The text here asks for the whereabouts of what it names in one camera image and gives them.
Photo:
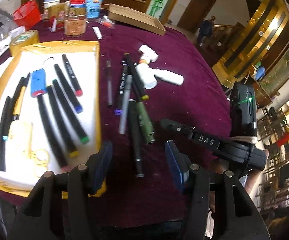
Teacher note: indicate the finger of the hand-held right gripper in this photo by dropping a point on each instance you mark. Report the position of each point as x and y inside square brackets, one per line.
[177, 127]

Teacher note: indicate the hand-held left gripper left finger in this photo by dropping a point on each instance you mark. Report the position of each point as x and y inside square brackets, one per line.
[102, 165]

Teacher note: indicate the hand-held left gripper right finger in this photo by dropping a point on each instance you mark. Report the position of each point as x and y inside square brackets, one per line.
[175, 165]

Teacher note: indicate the olive green marker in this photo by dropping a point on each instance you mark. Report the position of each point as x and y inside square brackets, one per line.
[145, 122]

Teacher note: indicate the white bottle red label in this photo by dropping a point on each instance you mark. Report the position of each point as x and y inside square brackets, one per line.
[147, 76]

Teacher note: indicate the yellow tray with white lining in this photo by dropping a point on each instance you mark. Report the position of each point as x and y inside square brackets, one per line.
[59, 46]

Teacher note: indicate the person's right hand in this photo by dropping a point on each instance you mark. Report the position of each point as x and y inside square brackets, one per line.
[253, 183]

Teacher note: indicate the long black marker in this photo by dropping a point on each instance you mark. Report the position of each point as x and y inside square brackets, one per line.
[137, 142]

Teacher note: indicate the plain white cylinder bottle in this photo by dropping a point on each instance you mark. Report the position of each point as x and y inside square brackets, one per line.
[169, 77]

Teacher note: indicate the silver pen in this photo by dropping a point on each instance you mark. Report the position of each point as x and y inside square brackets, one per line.
[125, 110]

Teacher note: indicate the plain black marker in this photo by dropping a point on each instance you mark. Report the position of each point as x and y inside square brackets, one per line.
[50, 132]

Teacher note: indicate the black marker green cap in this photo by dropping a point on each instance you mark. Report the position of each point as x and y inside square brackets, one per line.
[69, 110]

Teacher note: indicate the black marker purple cap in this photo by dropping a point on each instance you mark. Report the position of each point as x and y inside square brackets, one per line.
[121, 87]

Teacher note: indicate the gold scissors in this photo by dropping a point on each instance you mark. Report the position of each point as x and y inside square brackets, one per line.
[32, 142]

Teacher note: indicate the white angled cap piece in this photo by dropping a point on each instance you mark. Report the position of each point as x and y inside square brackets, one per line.
[148, 52]

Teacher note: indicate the black marker blue cap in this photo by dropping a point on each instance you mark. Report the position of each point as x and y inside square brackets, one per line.
[67, 87]

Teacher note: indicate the black marker red cap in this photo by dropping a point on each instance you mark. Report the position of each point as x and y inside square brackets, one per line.
[70, 72]

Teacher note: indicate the black marker light blue band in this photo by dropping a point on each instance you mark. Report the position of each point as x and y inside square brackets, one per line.
[2, 155]

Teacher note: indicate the yellow and black pen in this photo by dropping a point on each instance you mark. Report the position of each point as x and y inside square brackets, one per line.
[19, 100]

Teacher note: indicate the cardboard box lid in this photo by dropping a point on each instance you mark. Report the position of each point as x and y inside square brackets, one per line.
[137, 20]

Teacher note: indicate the brown wooden door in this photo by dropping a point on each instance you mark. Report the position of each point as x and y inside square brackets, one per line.
[197, 5]

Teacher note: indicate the small white cup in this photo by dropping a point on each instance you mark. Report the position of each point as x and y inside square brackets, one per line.
[97, 32]

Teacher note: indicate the small white and red packet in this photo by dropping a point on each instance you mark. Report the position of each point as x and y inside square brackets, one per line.
[107, 22]

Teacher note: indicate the wood-framed mirror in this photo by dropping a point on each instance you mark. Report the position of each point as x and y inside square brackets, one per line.
[159, 0]

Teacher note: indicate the yellow tape roll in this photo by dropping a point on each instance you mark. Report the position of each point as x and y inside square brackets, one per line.
[24, 42]

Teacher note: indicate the red lid jar gold label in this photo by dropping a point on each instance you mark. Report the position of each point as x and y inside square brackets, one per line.
[75, 20]

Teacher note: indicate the clear jar blue label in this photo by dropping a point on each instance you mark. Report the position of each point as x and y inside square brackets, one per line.
[93, 2]

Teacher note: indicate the red and gold boxes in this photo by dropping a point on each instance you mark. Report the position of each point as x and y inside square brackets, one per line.
[57, 15]

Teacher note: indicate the red gift bag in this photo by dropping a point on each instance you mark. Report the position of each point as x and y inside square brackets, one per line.
[27, 15]

